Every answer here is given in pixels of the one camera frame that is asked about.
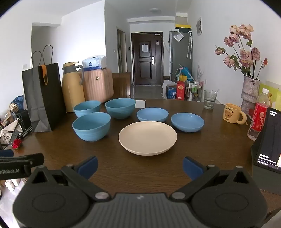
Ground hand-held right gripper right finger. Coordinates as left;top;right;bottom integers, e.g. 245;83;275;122
170;156;255;202

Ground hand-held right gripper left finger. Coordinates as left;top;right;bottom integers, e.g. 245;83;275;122
26;156;111;202

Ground blue bowl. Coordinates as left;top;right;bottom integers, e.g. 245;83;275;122
73;100;102;118
105;98;136;120
72;112;111;142

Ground blue plate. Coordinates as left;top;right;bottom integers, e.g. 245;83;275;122
136;108;169;123
171;112;205;133

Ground cream plate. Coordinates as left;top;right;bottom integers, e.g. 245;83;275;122
119;121;177;156

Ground black paper bag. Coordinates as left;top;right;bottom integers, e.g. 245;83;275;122
22;45;66;132

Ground yellow bear mug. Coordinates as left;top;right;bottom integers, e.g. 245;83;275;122
223;103;247;125

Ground clear glass cup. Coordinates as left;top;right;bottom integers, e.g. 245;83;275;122
203;89;218;110

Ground dark green tablet case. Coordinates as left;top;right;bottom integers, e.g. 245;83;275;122
251;132;281;194

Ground yellow thermos jug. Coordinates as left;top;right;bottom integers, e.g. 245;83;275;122
61;62;86;113

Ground red box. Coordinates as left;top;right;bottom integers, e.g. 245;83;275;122
177;81;186;100

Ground clear straw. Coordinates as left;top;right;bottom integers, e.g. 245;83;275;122
210;89;220;102

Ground black tablet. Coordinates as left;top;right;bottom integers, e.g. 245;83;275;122
255;107;281;170

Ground red label plastic bottle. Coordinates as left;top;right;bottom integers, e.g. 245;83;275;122
247;88;271;141

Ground pink suitcase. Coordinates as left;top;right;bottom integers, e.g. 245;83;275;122
78;68;114;104

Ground white plastic bag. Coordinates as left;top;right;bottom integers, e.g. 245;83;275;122
162;80;177;99

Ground brown wooden chair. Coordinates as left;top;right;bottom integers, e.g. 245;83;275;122
112;72;132;99

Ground grey stone vase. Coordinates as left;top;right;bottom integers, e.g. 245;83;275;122
241;76;260;116

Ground white dried branches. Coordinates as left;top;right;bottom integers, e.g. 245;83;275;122
196;62;204;82

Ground blue bag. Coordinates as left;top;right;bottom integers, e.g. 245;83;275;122
176;65;194;82

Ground white blue tissue pack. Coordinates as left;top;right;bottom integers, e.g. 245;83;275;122
82;55;107;71

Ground dark brown door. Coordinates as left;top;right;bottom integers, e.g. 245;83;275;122
131;32;164;86

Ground yellow green card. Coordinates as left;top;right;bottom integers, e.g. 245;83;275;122
259;81;279;110

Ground pink flower bouquet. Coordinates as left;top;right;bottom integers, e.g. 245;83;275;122
215;24;269;79

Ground folded clear umbrella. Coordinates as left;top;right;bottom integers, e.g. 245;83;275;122
187;31;193;59

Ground white box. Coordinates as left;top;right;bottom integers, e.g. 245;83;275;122
175;12;189;28

